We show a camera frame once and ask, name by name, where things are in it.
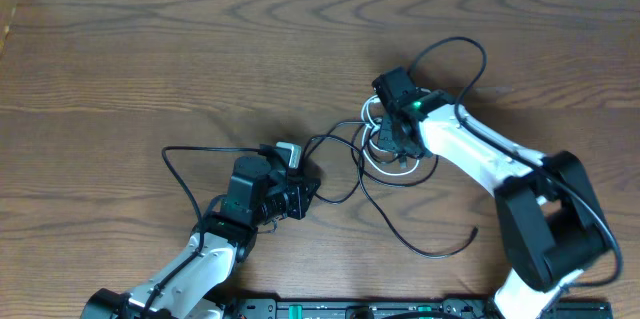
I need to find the white usb cable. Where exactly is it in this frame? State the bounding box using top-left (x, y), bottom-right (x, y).
top-left (360, 87), bottom-right (432, 178)

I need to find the black usb cable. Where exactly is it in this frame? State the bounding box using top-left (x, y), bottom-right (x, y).
top-left (302, 118), bottom-right (480, 260)

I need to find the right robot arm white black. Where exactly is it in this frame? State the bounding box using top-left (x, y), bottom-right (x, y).
top-left (372, 67), bottom-right (620, 318)

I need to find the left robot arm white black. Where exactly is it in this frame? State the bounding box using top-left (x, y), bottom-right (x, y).
top-left (81, 150), bottom-right (321, 318)

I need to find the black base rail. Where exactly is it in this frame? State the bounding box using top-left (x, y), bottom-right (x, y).
top-left (224, 297), bottom-right (614, 319)

